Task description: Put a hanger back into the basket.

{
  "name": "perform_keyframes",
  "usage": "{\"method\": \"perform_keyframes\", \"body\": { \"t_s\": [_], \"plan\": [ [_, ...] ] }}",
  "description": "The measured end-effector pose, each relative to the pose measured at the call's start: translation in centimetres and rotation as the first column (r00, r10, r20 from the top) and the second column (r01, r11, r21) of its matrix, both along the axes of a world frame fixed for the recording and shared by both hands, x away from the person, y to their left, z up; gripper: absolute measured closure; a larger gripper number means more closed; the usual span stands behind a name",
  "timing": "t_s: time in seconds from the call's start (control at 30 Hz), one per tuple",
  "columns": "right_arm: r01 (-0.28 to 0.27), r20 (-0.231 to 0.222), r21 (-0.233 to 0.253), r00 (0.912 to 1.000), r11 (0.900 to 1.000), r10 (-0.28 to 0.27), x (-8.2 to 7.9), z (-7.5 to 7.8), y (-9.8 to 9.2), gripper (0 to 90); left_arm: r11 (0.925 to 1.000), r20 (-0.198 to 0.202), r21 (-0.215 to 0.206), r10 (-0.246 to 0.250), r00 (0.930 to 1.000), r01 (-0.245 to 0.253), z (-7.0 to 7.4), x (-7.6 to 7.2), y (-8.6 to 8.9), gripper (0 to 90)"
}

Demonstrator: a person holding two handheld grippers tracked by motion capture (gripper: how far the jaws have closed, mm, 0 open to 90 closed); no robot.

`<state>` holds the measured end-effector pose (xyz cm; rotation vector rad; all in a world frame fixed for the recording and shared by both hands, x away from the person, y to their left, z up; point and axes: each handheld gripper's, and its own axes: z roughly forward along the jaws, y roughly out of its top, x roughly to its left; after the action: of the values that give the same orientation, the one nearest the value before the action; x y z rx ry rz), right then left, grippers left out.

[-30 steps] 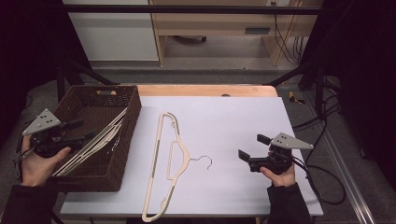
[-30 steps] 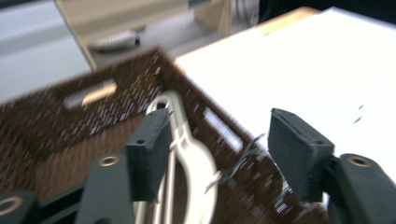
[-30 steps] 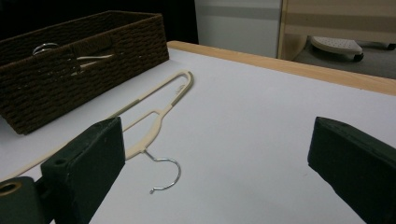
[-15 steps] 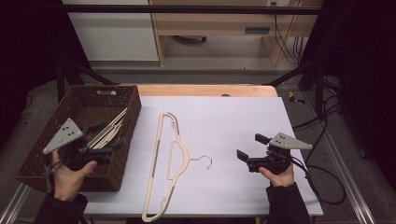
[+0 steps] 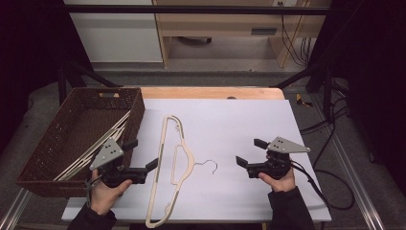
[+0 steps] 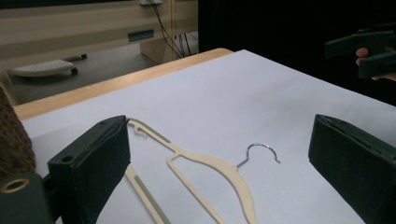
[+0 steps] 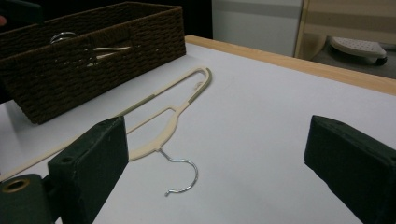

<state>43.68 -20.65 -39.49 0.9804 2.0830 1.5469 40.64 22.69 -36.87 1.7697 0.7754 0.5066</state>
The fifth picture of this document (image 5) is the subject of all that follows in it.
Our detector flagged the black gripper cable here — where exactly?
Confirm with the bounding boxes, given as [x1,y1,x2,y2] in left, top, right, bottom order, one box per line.
[289,160,356,212]

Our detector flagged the brown woven basket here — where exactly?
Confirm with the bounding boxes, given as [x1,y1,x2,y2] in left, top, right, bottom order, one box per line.
[15,86,147,198]

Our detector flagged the aluminium rail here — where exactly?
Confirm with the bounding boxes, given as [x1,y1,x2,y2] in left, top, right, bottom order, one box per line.
[0,188,33,230]
[310,94,386,230]

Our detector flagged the white table sheet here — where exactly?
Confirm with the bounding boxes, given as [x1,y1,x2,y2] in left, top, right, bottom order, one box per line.
[61,98,332,223]

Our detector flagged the grey strap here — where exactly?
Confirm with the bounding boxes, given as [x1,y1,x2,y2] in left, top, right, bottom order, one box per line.
[83,176,103,209]

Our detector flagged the black curtain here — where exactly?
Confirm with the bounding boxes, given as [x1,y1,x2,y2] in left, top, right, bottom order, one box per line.
[0,0,94,151]
[305,0,406,196]

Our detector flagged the yellow and black floor item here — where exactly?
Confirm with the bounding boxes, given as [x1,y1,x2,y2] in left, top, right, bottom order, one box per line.
[295,93,314,108]

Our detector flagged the black horizontal frame bar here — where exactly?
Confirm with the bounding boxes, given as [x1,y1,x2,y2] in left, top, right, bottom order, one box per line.
[63,4,331,16]

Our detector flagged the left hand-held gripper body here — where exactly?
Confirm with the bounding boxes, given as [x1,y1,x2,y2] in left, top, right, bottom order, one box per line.
[89,137,149,189]

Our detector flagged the black wall cables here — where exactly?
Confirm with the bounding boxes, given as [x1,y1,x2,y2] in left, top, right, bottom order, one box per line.
[277,1,315,67]

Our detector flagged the black floor cables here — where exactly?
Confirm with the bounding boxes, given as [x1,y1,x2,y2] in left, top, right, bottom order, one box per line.
[300,78,351,171]

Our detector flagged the black frame strut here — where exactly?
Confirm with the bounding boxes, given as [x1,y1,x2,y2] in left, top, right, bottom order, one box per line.
[57,60,124,104]
[271,60,334,120]

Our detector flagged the person's right hand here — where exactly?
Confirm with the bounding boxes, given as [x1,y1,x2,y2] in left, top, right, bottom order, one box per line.
[258,167,297,194]

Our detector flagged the person's left hand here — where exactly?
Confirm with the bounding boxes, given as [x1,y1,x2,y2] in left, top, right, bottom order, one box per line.
[90,169,133,217]

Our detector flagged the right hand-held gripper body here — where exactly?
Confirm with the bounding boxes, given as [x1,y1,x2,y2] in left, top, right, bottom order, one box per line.
[246,136,311,180]

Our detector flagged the white cabinet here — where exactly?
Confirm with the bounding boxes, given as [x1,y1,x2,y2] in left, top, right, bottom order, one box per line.
[65,0,164,63]

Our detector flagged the light wooden desk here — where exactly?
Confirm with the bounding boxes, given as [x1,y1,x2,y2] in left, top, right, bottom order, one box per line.
[152,0,331,69]

